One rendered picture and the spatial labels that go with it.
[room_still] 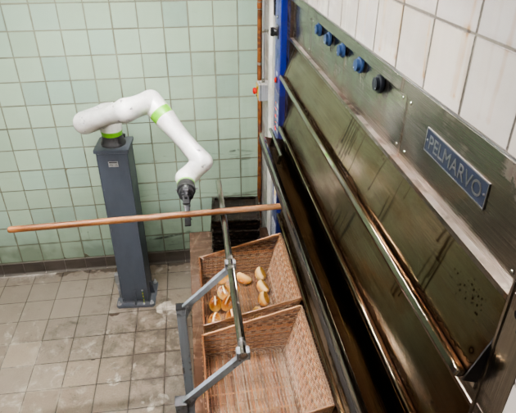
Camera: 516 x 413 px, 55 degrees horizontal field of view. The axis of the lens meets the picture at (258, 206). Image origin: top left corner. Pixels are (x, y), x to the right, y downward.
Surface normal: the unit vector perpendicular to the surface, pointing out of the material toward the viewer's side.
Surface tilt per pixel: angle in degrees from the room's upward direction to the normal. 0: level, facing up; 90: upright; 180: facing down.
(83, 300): 0
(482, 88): 90
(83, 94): 90
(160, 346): 0
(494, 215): 90
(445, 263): 70
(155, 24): 90
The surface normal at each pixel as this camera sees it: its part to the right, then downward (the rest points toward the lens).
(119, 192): 0.07, 0.52
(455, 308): -0.93, -0.22
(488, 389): -0.99, 0.07
